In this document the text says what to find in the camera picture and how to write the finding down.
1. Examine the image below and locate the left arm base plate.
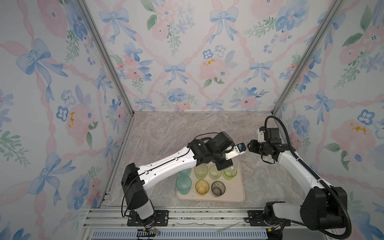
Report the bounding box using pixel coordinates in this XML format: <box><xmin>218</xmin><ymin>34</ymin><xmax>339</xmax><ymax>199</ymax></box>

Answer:
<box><xmin>127</xmin><ymin>210</ymin><xmax>170</xmax><ymax>228</ymax></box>

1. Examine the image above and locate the black corrugated cable hose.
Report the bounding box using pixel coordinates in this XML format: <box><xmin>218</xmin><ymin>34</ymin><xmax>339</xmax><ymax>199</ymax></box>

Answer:
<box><xmin>264</xmin><ymin>115</ymin><xmax>352</xmax><ymax>240</ymax></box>

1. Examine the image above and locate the beige plastic tray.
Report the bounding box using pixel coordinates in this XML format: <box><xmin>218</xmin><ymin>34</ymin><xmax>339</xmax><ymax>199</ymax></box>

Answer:
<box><xmin>176</xmin><ymin>161</ymin><xmax>246</xmax><ymax>203</ymax></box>

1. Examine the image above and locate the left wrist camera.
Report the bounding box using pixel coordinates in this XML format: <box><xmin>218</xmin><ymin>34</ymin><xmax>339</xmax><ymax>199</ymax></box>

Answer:
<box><xmin>225</xmin><ymin>143</ymin><xmax>247</xmax><ymax>160</ymax></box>

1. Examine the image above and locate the bright green glass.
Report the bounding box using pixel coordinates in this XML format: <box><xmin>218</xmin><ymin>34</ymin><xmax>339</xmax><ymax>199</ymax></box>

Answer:
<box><xmin>223</xmin><ymin>167</ymin><xmax>238</xmax><ymax>180</ymax></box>

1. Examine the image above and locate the yellow amber glass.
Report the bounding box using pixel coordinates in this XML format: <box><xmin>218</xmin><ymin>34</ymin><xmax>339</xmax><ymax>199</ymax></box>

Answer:
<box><xmin>195</xmin><ymin>180</ymin><xmax>210</xmax><ymax>195</ymax></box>

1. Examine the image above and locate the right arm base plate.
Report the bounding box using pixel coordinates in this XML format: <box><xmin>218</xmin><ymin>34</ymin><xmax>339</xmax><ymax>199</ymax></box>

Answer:
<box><xmin>245</xmin><ymin>210</ymin><xmax>287</xmax><ymax>227</ymax></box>

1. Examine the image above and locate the short light green cup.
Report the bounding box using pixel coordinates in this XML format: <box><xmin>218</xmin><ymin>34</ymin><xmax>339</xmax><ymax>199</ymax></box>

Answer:
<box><xmin>209</xmin><ymin>165</ymin><xmax>223</xmax><ymax>180</ymax></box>

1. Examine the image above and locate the tall light green cup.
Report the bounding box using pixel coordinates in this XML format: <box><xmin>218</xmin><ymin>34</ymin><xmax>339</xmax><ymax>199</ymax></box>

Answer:
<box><xmin>194</xmin><ymin>164</ymin><xmax>209</xmax><ymax>180</ymax></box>

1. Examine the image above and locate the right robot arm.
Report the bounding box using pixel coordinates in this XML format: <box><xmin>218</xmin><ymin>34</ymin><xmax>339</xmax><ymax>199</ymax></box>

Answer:
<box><xmin>248</xmin><ymin>127</ymin><xmax>350</xmax><ymax>231</ymax></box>

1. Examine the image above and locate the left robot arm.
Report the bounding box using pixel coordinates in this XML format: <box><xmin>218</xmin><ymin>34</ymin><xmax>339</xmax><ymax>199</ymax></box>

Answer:
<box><xmin>121</xmin><ymin>132</ymin><xmax>247</xmax><ymax>226</ymax></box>

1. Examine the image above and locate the aluminium rail frame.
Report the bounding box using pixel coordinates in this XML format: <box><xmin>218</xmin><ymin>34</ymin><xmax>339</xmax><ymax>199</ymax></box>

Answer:
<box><xmin>78</xmin><ymin>206</ymin><xmax>340</xmax><ymax>240</ymax></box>

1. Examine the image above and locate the dark smoky glass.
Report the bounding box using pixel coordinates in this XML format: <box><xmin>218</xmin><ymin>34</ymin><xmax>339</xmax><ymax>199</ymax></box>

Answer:
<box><xmin>211</xmin><ymin>181</ymin><xmax>226</xmax><ymax>196</ymax></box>

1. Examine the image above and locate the tall teal cup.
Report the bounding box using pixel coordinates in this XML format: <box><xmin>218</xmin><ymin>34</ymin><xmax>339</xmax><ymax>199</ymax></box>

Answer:
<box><xmin>179</xmin><ymin>168</ymin><xmax>192</xmax><ymax>177</ymax></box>
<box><xmin>176</xmin><ymin>175</ymin><xmax>192</xmax><ymax>195</ymax></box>

